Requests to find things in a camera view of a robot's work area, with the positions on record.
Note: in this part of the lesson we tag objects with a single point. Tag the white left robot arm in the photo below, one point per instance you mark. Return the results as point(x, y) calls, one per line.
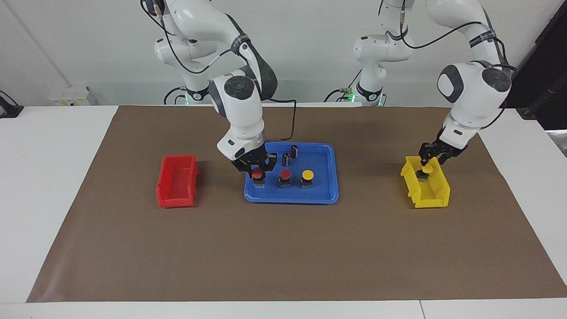
point(469, 93)

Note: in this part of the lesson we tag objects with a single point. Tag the red plastic bin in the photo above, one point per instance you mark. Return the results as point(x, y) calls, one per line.
point(177, 186)

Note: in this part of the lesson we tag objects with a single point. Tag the brown table mat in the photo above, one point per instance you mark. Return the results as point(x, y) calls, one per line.
point(283, 252)

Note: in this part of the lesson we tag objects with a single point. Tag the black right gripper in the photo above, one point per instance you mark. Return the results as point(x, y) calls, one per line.
point(254, 157)

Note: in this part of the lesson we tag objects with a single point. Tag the red push button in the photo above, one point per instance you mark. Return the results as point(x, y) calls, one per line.
point(258, 173)
point(285, 173)

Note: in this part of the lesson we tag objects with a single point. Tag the black equipment stand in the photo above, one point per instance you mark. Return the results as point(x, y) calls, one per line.
point(553, 88)

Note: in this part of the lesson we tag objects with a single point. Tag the black cylindrical capacitor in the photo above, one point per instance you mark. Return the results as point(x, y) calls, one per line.
point(286, 160)
point(294, 151)

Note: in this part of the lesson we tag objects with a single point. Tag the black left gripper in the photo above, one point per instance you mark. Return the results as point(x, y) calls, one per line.
point(448, 148)

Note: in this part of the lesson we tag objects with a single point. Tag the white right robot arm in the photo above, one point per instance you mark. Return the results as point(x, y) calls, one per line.
point(241, 110)

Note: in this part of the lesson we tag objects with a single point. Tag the blue plastic tray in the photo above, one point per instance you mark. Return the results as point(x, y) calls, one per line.
point(319, 195)

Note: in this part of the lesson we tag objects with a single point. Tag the yellow push button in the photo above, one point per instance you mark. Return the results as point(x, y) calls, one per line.
point(427, 170)
point(307, 174)

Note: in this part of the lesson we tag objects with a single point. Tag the grey metal object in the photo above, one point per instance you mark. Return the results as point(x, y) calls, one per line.
point(559, 141)

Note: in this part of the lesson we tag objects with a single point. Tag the yellow plastic bin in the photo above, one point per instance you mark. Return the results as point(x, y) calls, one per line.
point(436, 192)

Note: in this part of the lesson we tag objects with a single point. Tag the white power strip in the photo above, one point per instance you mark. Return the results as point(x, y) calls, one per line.
point(71, 97)

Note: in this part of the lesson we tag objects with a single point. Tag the black clamp mount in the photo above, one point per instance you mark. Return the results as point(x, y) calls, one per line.
point(9, 108)

